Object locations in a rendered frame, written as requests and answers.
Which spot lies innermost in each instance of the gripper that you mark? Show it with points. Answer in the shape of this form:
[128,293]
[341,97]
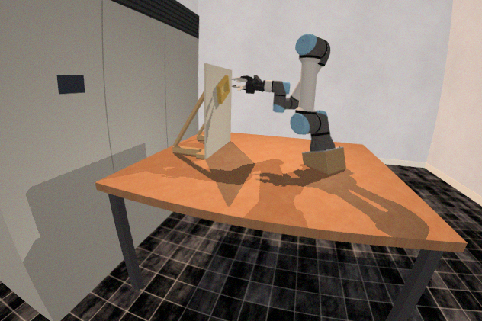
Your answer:
[250,85]

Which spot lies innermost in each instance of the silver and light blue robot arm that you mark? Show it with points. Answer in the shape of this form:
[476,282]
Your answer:
[313,52]

